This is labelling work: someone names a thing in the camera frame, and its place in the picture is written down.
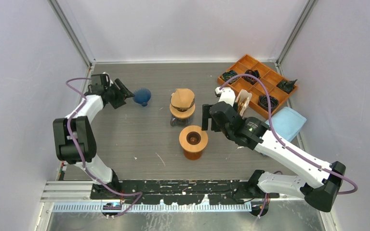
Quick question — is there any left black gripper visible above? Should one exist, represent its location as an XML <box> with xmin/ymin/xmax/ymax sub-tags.
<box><xmin>105</xmin><ymin>79</ymin><xmax>134</xmax><ymax>109</ymax></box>

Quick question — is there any blue glass dripper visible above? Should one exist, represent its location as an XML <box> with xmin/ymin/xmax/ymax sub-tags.
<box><xmin>133</xmin><ymin>88</ymin><xmax>152</xmax><ymax>107</ymax></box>

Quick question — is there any wooden dripper ring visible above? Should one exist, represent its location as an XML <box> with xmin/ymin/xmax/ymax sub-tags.
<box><xmin>179</xmin><ymin>125</ymin><xmax>209</xmax><ymax>154</ymax></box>
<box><xmin>169</xmin><ymin>103</ymin><xmax>196</xmax><ymax>119</ymax></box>

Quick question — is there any brown paper coffee filter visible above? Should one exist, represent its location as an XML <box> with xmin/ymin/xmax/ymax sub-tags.
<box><xmin>170</xmin><ymin>89</ymin><xmax>195</xmax><ymax>107</ymax></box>

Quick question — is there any grey glass coffee server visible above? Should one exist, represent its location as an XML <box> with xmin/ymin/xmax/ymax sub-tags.
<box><xmin>170</xmin><ymin>114</ymin><xmax>194</xmax><ymax>127</ymax></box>

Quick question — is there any amber glass carafe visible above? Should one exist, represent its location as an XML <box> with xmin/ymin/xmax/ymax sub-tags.
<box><xmin>184</xmin><ymin>150</ymin><xmax>203</xmax><ymax>160</ymax></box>

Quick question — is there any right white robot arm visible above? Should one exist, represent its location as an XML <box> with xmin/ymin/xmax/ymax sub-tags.
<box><xmin>202</xmin><ymin>102</ymin><xmax>346</xmax><ymax>212</ymax></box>

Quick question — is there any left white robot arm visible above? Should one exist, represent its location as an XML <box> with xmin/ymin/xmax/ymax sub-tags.
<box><xmin>53</xmin><ymin>72</ymin><xmax>134</xmax><ymax>199</ymax></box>

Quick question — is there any orange coffee filter box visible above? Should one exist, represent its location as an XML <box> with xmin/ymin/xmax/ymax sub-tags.
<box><xmin>235</xmin><ymin>90</ymin><xmax>252</xmax><ymax>116</ymax></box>

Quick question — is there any dark folded item back left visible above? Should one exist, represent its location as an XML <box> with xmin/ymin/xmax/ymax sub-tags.
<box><xmin>221</xmin><ymin>70</ymin><xmax>239</xmax><ymax>85</ymax></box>

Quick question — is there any dark folded item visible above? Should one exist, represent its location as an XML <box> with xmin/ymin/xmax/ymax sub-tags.
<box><xmin>277</xmin><ymin>80</ymin><xmax>297</xmax><ymax>94</ymax></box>
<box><xmin>242</xmin><ymin>69</ymin><xmax>260</xmax><ymax>85</ymax></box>
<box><xmin>221</xmin><ymin>70</ymin><xmax>239</xmax><ymax>85</ymax></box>
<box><xmin>258</xmin><ymin>95</ymin><xmax>279</xmax><ymax>112</ymax></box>

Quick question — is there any dark folded item front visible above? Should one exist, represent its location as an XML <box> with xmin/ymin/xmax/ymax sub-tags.
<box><xmin>258</xmin><ymin>95</ymin><xmax>279</xmax><ymax>112</ymax></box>

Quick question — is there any dark folded item back middle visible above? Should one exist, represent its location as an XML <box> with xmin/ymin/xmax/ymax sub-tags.
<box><xmin>242</xmin><ymin>69</ymin><xmax>260</xmax><ymax>85</ymax></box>

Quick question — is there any orange compartment tray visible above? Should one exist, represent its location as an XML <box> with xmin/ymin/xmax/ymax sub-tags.
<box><xmin>217</xmin><ymin>54</ymin><xmax>299</xmax><ymax>120</ymax></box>

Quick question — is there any light blue cloth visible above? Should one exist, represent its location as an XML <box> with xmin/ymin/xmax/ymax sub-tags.
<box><xmin>271</xmin><ymin>106</ymin><xmax>307</xmax><ymax>142</ymax></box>

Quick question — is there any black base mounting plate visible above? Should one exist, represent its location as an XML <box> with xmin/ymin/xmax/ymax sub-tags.
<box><xmin>90</xmin><ymin>180</ymin><xmax>269</xmax><ymax>206</ymax></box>

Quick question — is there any dark folded item right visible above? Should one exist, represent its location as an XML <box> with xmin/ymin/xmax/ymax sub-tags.
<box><xmin>277</xmin><ymin>80</ymin><xmax>297</xmax><ymax>94</ymax></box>

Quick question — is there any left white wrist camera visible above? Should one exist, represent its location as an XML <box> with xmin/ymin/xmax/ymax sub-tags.
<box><xmin>102</xmin><ymin>72</ymin><xmax>113</xmax><ymax>87</ymax></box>

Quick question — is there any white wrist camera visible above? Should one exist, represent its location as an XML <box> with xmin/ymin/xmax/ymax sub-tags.
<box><xmin>102</xmin><ymin>72</ymin><xmax>113</xmax><ymax>87</ymax></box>
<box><xmin>215</xmin><ymin>87</ymin><xmax>236</xmax><ymax>106</ymax></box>

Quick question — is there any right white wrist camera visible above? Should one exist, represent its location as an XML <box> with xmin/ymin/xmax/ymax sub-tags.
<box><xmin>215</xmin><ymin>87</ymin><xmax>236</xmax><ymax>106</ymax></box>

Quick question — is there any white slotted cable duct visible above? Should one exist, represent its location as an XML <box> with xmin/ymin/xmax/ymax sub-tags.
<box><xmin>52</xmin><ymin>202</ymin><xmax>251</xmax><ymax>213</ymax></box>

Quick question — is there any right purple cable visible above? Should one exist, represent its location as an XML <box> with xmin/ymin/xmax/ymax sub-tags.
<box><xmin>219</xmin><ymin>74</ymin><xmax>358</xmax><ymax>220</ymax></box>

